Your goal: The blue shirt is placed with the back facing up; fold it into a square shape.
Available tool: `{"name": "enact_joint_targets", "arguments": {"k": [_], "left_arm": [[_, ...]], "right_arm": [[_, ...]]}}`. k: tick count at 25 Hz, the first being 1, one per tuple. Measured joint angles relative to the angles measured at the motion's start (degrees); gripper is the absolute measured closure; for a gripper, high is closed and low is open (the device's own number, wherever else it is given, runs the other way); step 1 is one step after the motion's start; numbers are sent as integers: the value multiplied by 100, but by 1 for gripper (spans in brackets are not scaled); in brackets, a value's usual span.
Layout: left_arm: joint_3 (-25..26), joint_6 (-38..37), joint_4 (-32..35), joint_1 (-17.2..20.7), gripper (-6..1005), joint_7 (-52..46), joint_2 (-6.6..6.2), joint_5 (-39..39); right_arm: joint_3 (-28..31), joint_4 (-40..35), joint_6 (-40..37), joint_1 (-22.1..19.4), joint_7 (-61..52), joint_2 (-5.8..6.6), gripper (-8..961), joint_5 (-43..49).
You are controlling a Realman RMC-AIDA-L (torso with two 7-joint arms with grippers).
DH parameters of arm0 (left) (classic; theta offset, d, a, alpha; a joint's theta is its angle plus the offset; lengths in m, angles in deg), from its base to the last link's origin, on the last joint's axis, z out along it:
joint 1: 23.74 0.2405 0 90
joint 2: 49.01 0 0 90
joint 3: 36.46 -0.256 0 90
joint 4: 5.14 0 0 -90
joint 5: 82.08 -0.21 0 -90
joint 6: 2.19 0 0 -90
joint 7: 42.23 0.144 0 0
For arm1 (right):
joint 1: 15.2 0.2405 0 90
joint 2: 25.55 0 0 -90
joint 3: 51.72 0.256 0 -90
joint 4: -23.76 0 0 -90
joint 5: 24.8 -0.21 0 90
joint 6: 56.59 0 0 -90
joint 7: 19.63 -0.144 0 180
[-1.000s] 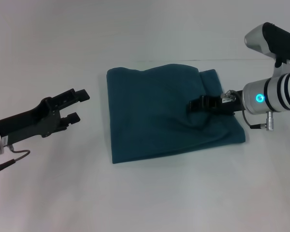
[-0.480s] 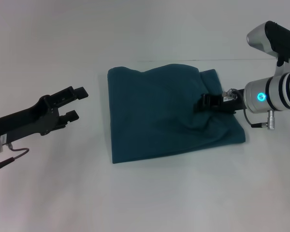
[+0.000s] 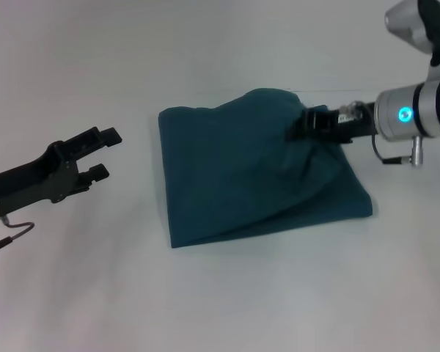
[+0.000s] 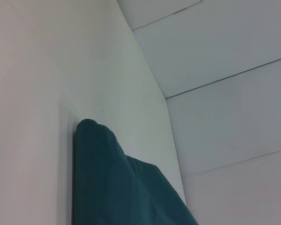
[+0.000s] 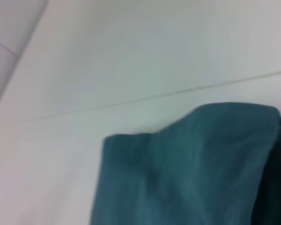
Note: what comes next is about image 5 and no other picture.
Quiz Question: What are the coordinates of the blue t-shirt with white print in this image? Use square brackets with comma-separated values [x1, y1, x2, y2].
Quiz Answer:
[90, 101, 281, 225]

